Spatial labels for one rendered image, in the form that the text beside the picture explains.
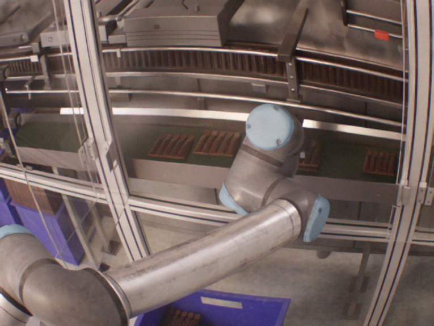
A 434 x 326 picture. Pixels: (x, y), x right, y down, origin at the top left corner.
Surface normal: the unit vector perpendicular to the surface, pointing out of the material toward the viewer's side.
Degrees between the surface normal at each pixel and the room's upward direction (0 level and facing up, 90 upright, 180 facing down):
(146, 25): 90
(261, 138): 40
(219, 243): 27
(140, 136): 2
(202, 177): 90
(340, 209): 90
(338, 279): 0
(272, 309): 90
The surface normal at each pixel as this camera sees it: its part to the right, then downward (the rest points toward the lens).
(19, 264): -0.30, -0.56
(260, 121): -0.28, -0.15
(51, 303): 0.04, -0.07
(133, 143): -0.15, -0.76
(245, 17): -0.31, 0.65
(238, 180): -0.51, -0.18
